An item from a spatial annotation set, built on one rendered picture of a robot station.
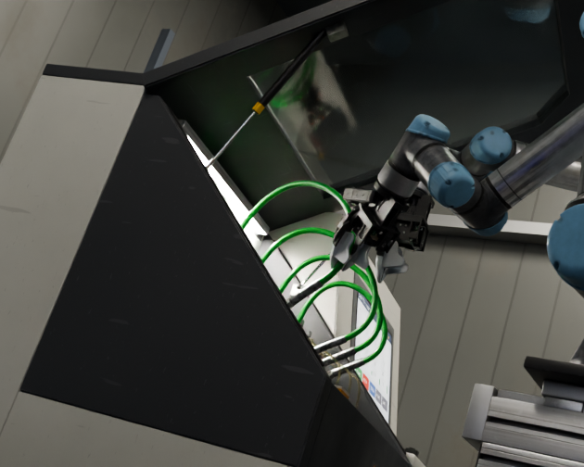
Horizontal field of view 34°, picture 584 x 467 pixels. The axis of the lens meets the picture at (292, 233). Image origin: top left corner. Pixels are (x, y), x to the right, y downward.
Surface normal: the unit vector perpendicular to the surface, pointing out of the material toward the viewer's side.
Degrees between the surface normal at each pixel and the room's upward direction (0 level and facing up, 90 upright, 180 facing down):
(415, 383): 90
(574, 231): 97
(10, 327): 90
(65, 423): 90
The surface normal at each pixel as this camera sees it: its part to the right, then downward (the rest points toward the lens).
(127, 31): 0.84, 0.08
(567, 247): -0.64, -0.33
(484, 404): -0.44, -0.44
